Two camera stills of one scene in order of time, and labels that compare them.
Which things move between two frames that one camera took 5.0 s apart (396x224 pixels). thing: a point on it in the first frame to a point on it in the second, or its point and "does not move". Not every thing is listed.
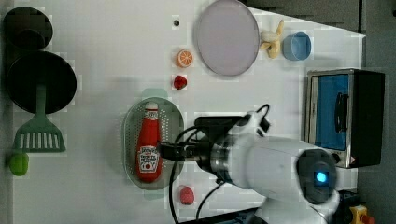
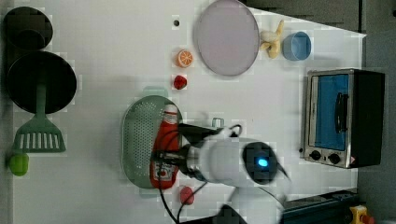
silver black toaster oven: x=344 y=115 does not move
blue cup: x=296 y=46 does not move
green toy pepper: x=19 y=163 does not move
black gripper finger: x=173 y=150 to x=159 y=156
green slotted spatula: x=39 y=133 does not move
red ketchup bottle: x=148 y=165 to x=163 y=173
